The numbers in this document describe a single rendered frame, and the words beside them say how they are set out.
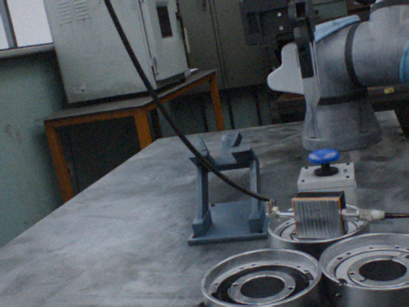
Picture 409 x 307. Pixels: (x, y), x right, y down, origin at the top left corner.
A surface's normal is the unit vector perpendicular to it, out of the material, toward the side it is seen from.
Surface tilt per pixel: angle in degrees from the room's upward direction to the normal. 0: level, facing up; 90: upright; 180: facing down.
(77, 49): 90
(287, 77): 92
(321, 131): 72
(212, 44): 90
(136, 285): 0
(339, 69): 106
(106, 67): 90
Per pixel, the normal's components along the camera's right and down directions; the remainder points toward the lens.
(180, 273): -0.18, -0.96
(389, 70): -0.57, 0.64
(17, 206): 0.95, -0.10
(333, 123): -0.41, -0.02
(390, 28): -0.65, -0.09
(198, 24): -0.28, 0.28
